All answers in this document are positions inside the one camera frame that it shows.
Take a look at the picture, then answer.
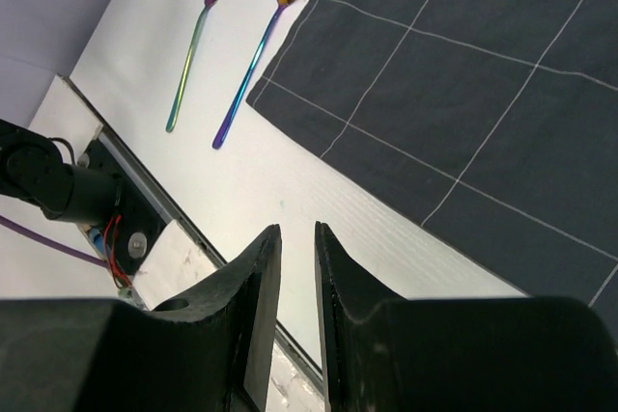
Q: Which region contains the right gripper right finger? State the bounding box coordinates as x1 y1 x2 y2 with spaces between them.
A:
314 222 399 411

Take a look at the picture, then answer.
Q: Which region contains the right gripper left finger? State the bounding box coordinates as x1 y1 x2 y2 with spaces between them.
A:
152 225 282 411

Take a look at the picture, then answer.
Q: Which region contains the dark checked cloth napkin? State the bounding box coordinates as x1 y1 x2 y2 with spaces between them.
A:
247 0 617 330

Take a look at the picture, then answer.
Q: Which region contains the iridescent spoon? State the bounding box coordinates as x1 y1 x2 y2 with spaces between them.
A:
211 0 294 150

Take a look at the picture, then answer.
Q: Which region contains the iridescent fork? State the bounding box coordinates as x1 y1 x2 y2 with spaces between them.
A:
165 0 218 133

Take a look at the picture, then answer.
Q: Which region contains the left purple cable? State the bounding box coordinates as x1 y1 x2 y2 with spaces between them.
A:
0 213 112 269

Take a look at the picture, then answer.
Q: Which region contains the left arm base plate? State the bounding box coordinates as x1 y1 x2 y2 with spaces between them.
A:
78 133 169 288

